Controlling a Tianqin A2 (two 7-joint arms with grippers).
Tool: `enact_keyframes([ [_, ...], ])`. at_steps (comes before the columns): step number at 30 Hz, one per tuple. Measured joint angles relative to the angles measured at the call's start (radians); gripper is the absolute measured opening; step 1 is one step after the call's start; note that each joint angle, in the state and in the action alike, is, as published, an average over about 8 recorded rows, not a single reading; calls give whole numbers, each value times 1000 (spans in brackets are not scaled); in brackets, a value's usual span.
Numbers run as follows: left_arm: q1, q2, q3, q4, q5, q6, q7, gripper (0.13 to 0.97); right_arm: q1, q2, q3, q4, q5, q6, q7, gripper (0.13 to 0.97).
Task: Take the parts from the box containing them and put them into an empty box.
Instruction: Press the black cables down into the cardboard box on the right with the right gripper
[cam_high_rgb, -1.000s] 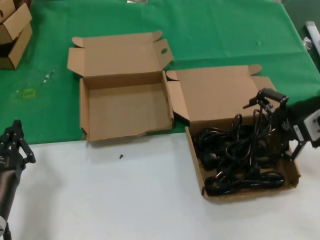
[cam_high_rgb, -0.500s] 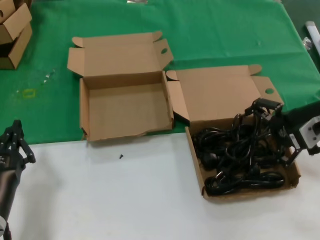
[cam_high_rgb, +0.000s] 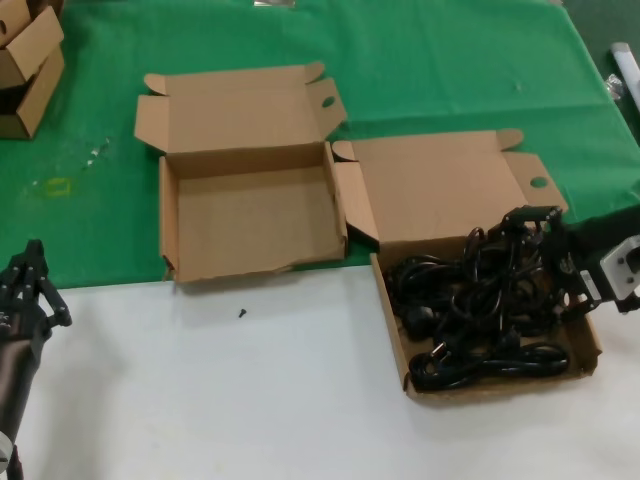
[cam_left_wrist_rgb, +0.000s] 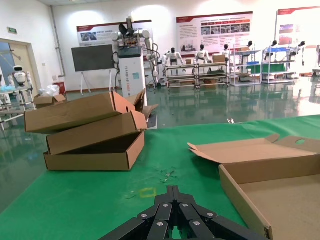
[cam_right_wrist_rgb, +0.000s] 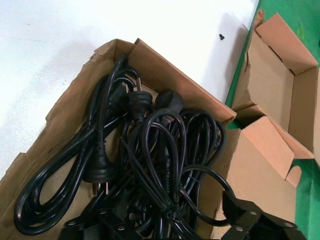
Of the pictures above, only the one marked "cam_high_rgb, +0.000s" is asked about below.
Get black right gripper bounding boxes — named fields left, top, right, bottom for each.
left=490, top=204, right=640, bottom=326

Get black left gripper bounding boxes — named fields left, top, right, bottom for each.
left=0, top=239, right=74, bottom=432

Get open brown cardboard box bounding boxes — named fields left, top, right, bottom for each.
left=331, top=128, right=604, bottom=401

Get small open cardboard box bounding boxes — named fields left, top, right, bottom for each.
left=0, top=47, right=66, bottom=140

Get open cardboard box torn edge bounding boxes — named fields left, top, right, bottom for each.
left=133, top=62, right=350, bottom=285

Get cardboard box with holed flap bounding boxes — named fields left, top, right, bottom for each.
left=0, top=0, right=30, bottom=49

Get white tape scraps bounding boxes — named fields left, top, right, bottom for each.
left=82, top=139, right=111, bottom=169

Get green table cloth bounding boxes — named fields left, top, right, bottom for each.
left=0, top=0, right=640, bottom=296

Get silver aluminium wrist bracket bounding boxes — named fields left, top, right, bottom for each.
left=579, top=238, right=640, bottom=315

